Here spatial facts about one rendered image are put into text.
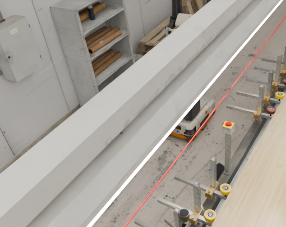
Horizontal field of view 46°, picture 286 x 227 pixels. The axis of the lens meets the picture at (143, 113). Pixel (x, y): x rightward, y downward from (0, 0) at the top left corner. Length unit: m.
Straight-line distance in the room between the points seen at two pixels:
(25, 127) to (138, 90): 3.89
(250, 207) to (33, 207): 1.98
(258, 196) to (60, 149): 2.02
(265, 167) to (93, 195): 2.13
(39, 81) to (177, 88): 3.74
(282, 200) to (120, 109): 1.96
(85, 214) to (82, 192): 0.04
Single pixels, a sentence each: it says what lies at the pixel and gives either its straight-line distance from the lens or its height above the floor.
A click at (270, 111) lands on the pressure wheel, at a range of 3.14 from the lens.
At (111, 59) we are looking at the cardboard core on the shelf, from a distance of 4.90.
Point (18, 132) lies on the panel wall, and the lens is 4.43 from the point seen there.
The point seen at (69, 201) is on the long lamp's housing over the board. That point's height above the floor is 2.38.
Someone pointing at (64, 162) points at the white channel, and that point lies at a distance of 0.54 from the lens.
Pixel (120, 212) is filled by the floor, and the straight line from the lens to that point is 3.55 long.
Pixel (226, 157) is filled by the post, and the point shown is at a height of 0.90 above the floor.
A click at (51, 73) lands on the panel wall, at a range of 4.53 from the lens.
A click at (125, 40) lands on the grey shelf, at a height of 0.74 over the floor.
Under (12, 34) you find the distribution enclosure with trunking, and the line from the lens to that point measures 3.82.
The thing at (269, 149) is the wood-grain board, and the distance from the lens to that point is 2.77.
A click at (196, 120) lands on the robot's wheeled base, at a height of 0.27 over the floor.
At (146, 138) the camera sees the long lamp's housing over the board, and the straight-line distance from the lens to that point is 0.68.
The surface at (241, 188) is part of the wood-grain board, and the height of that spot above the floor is 0.90.
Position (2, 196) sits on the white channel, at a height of 2.46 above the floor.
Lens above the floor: 2.81
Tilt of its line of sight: 37 degrees down
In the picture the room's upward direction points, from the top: 10 degrees counter-clockwise
